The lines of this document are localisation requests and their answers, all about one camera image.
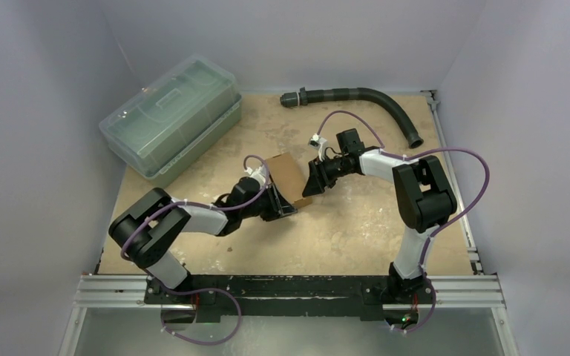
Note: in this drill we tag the brown cardboard box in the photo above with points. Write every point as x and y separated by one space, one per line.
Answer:
289 179

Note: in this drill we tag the aluminium frame profile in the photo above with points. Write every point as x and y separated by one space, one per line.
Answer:
128 292

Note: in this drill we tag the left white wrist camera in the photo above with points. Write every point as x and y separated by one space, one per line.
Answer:
260 174

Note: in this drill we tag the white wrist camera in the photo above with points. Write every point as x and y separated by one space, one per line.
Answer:
320 144
260 174

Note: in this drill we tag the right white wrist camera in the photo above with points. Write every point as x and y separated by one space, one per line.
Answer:
320 144

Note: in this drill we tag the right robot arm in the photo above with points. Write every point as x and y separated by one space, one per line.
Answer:
424 198

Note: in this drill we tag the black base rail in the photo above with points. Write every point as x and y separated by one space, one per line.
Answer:
209 297

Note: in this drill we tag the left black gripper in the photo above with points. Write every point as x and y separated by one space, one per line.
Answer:
278 206

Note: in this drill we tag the clear plastic storage box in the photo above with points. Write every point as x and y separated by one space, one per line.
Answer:
170 123

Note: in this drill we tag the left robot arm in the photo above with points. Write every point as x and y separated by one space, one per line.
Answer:
146 231

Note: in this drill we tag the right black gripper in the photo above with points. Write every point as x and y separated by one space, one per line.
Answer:
318 171

